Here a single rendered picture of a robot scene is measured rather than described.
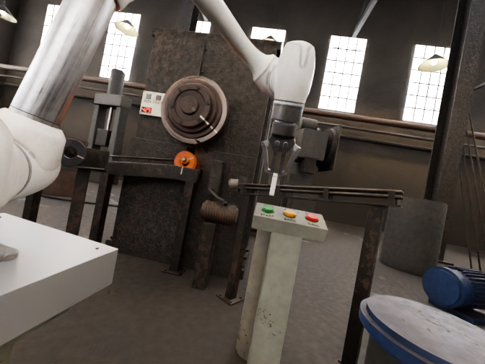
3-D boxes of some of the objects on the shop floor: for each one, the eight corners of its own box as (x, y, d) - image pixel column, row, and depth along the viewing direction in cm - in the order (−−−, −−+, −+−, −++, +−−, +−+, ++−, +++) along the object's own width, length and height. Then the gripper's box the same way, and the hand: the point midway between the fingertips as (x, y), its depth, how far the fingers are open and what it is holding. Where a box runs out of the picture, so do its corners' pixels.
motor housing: (192, 279, 148) (207, 198, 148) (224, 287, 146) (239, 205, 146) (185, 287, 135) (201, 199, 135) (221, 296, 133) (237, 206, 133)
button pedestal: (227, 360, 86) (257, 201, 87) (290, 378, 84) (320, 214, 84) (219, 399, 70) (255, 204, 71) (296, 422, 68) (333, 219, 68)
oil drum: (370, 256, 319) (381, 193, 320) (414, 265, 313) (426, 201, 313) (394, 271, 260) (407, 195, 260) (449, 282, 254) (462, 204, 254)
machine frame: (151, 230, 242) (180, 70, 243) (249, 252, 230) (280, 84, 232) (102, 248, 169) (145, 20, 171) (242, 281, 158) (287, 36, 159)
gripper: (305, 123, 71) (290, 193, 79) (265, 118, 72) (253, 186, 81) (308, 126, 64) (291, 201, 72) (263, 119, 65) (251, 194, 74)
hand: (273, 184), depth 75 cm, fingers closed
